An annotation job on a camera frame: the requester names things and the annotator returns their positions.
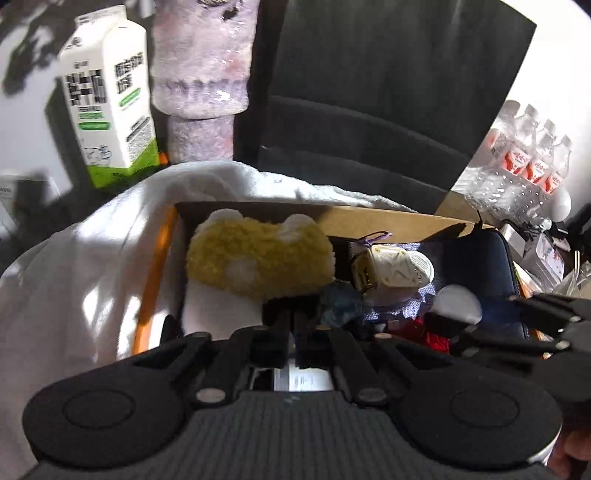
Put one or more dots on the pack of clear water bottles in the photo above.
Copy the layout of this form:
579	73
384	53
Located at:
521	161

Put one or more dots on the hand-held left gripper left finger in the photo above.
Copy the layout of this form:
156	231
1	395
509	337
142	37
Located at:
273	341

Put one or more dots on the white green milk carton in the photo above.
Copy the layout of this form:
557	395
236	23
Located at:
108	97

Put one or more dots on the black paper bag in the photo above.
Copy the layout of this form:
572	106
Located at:
378	92

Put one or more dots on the white round speaker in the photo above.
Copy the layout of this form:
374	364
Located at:
561	205

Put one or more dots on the red cardboard box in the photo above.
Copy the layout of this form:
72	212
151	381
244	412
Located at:
392	221

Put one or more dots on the black zip case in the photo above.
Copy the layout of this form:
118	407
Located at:
494	272

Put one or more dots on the person's right hand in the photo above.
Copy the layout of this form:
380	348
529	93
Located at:
575	454

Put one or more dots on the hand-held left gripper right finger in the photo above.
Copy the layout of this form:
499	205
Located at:
305	350

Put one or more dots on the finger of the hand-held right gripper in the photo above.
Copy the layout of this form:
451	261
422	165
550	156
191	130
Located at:
485	344
554	307

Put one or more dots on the blue foil egg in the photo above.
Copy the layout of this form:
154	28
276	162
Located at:
341	302

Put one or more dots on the red artificial rose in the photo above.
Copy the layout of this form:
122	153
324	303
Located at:
415	334

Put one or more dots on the white towel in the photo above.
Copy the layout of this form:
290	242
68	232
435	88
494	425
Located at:
83	277

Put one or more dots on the wooden desktop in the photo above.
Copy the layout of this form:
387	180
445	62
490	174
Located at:
455	204

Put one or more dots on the yellow and white plush toy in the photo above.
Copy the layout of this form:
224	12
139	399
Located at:
258	254

